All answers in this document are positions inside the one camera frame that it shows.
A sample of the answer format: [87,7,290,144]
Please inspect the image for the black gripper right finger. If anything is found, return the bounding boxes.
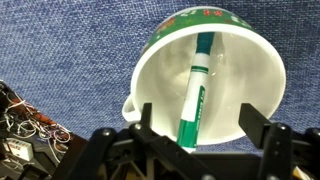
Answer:
[238,102,320,180]

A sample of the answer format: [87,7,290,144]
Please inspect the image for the white green christmas mug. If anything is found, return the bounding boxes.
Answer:
[121,6,288,148]

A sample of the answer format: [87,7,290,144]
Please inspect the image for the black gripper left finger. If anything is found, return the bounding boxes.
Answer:
[59,102,214,180]

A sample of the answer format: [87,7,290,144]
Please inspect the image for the green white marker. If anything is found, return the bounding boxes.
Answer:
[175,31,216,154]

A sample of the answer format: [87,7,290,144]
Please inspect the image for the tangled white red wires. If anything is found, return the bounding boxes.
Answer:
[0,81,72,161]

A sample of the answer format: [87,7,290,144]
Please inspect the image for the small white box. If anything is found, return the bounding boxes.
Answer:
[5,137,35,162]

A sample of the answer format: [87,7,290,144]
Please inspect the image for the blue tablecloth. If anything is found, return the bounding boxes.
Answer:
[0,0,320,158]

